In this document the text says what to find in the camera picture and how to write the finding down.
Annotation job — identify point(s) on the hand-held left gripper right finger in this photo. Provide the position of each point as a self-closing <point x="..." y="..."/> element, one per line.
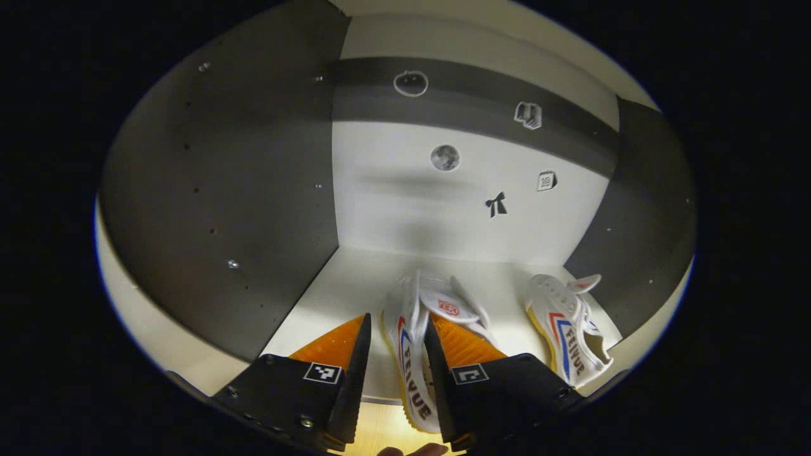
<point x="437" y="392"/>

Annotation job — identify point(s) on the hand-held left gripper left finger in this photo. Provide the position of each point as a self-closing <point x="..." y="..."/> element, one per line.
<point x="355" y="392"/>

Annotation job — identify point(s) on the white shoe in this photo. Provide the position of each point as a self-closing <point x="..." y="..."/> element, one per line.
<point x="412" y="380"/>
<point x="564" y="335"/>

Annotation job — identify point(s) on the grey shoe cabinet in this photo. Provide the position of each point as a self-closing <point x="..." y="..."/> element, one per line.
<point x="393" y="202"/>

